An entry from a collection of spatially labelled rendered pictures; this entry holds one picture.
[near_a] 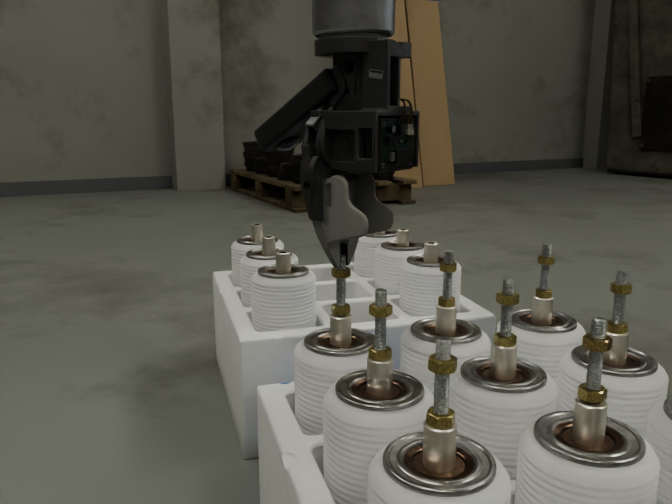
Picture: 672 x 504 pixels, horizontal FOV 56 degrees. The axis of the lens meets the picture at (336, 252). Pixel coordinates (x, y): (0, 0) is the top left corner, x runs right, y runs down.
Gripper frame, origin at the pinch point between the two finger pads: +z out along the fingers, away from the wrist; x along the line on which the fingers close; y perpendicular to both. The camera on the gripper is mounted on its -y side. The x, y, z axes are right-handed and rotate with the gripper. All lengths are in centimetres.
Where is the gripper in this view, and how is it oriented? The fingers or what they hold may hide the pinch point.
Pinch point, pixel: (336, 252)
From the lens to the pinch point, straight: 63.1
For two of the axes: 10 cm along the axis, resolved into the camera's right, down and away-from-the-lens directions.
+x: 6.3, -1.7, 7.6
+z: 0.0, 9.8, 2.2
